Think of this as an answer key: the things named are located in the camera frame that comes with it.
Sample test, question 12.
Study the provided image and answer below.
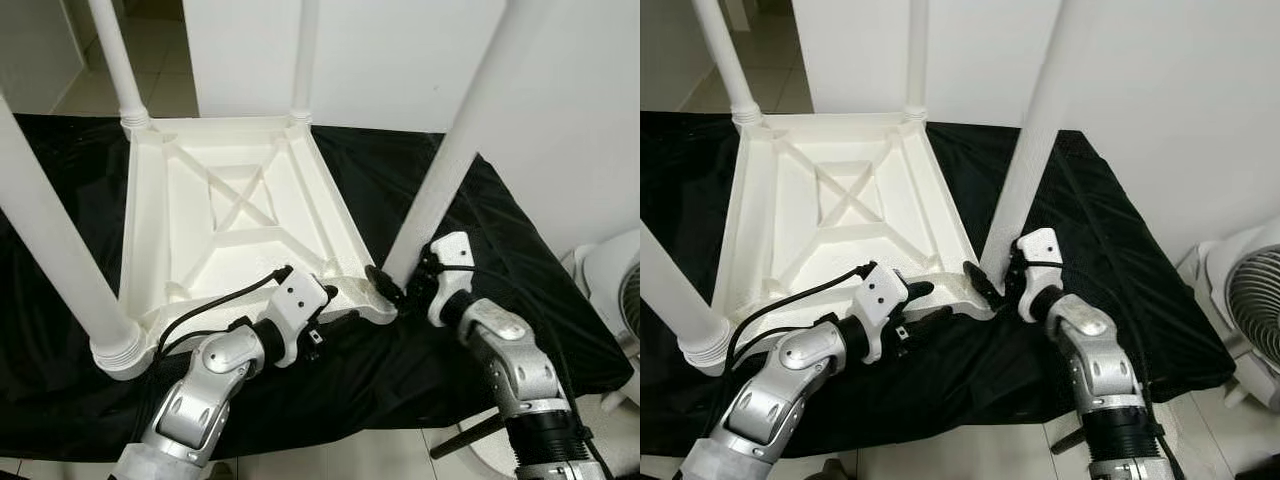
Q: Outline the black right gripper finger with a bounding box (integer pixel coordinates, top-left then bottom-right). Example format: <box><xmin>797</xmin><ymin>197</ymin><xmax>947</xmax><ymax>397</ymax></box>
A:
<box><xmin>962</xmin><ymin>259</ymin><xmax>1003</xmax><ymax>308</ymax></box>
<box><xmin>364</xmin><ymin>264</ymin><xmax>408</xmax><ymax>309</ymax></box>

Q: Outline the white plastic children table top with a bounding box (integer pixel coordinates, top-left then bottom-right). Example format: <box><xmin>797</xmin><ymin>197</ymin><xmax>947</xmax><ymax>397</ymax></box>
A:
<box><xmin>710</xmin><ymin>111</ymin><xmax>998</xmax><ymax>343</ymax></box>
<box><xmin>118</xmin><ymin>114</ymin><xmax>398</xmax><ymax>379</ymax></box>

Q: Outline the black table cloth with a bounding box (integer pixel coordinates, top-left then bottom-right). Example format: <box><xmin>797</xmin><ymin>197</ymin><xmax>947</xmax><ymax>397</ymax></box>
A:
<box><xmin>640</xmin><ymin>110</ymin><xmax>1238</xmax><ymax>459</ymax></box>
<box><xmin>0</xmin><ymin>113</ymin><xmax>636</xmax><ymax>463</ymax></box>

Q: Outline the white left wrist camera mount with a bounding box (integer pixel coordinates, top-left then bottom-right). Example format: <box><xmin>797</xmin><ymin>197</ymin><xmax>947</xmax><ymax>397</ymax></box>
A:
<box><xmin>264</xmin><ymin>267</ymin><xmax>332</xmax><ymax>369</ymax></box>
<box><xmin>851</xmin><ymin>262</ymin><xmax>912</xmax><ymax>364</ymax></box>

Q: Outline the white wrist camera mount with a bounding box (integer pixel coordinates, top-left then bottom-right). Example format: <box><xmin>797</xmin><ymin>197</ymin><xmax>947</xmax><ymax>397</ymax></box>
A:
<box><xmin>427</xmin><ymin>231</ymin><xmax>477</xmax><ymax>327</ymax></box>
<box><xmin>1014</xmin><ymin>227</ymin><xmax>1064</xmax><ymax>324</ymax></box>
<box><xmin>851</xmin><ymin>262</ymin><xmax>912</xmax><ymax>364</ymax></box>
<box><xmin>264</xmin><ymin>267</ymin><xmax>332</xmax><ymax>369</ymax></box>

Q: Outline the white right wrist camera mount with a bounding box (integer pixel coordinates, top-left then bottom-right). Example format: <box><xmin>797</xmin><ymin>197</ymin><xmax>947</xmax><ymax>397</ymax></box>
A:
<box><xmin>1014</xmin><ymin>227</ymin><xmax>1064</xmax><ymax>324</ymax></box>
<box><xmin>427</xmin><ymin>231</ymin><xmax>477</xmax><ymax>327</ymax></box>

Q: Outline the white pedestal fan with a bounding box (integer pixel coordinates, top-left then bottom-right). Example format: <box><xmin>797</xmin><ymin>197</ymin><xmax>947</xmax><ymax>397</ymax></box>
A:
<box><xmin>568</xmin><ymin>229</ymin><xmax>641</xmax><ymax>406</ymax></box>
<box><xmin>1178</xmin><ymin>219</ymin><xmax>1280</xmax><ymax>413</ymax></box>

